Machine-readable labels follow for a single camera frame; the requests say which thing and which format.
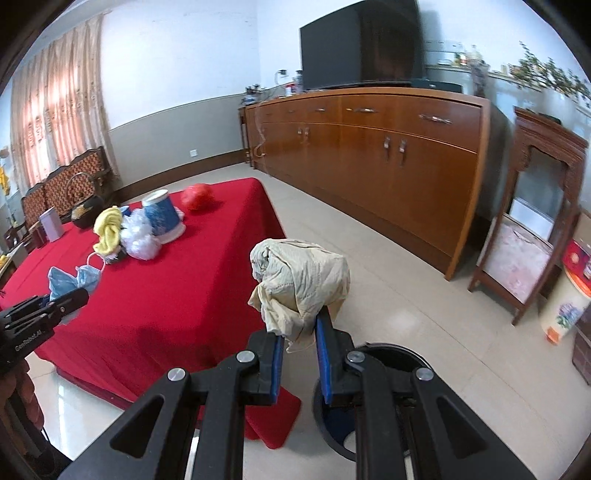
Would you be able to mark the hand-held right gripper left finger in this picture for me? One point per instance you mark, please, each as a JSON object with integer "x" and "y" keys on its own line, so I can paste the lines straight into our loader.
{"x": 278, "y": 364}

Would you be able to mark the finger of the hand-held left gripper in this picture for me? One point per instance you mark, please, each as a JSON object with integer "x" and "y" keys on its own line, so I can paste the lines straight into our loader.
{"x": 69, "y": 300}
{"x": 23, "y": 310}

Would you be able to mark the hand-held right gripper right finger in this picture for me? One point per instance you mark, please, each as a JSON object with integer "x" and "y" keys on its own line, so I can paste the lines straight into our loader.
{"x": 325, "y": 364}

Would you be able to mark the black round trash bin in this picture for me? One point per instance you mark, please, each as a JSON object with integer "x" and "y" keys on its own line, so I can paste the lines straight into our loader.
{"x": 337, "y": 429}

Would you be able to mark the beige cloth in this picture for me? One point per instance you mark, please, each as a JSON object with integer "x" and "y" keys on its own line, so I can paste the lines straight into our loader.
{"x": 300, "y": 281}

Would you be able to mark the red plastic bag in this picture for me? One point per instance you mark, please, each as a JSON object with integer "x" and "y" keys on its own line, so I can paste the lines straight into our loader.
{"x": 198, "y": 196}

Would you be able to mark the person's left hand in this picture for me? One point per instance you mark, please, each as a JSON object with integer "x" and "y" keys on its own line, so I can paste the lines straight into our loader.
{"x": 27, "y": 397}

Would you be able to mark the blue face mask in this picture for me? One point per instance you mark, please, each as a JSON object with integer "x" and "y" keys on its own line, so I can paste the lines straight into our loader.
{"x": 62, "y": 284}
{"x": 90, "y": 272}

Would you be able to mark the pale lavender box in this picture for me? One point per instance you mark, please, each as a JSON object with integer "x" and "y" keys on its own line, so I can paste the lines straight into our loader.
{"x": 51, "y": 225}

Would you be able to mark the yellow cloth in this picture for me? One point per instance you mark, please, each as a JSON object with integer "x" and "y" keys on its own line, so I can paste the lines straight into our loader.
{"x": 108, "y": 230}

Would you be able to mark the white plastic bag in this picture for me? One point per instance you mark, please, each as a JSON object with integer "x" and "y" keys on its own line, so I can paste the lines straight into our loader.
{"x": 138, "y": 237}

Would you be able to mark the dark woven basket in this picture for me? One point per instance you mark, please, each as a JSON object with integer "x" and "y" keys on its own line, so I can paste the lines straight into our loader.
{"x": 85, "y": 207}

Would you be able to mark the red tablecloth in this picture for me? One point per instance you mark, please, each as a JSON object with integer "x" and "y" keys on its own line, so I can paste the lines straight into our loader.
{"x": 184, "y": 286}

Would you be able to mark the carved wooden bench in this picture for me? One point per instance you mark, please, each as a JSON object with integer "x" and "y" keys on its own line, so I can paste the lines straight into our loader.
{"x": 69, "y": 180}

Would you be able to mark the blue and white paper tub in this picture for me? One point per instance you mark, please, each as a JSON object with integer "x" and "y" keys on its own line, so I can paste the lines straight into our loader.
{"x": 161, "y": 217}

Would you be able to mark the pink patterned curtain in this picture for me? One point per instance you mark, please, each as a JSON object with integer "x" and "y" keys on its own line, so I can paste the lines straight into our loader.
{"x": 55, "y": 110}

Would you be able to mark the long wooden sideboard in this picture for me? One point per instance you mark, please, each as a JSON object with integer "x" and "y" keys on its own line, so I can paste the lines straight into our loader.
{"x": 369, "y": 157}

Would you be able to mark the cream floral plastic bin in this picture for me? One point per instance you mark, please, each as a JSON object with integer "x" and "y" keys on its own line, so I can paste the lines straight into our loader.
{"x": 565, "y": 307}

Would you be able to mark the dark wooden washstand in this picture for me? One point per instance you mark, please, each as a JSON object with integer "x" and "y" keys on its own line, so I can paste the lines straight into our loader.
{"x": 531, "y": 207}

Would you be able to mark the red printed carton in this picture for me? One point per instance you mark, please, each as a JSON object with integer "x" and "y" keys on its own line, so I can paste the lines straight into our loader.
{"x": 579, "y": 261}

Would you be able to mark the black set-top box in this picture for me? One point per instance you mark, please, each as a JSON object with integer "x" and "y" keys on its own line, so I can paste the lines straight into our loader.
{"x": 434, "y": 84}

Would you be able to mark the black flat television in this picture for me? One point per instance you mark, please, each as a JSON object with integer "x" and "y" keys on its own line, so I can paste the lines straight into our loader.
{"x": 360, "y": 46}

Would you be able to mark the artificial leafy vine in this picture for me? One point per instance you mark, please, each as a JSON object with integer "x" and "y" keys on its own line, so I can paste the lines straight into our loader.
{"x": 549, "y": 69}

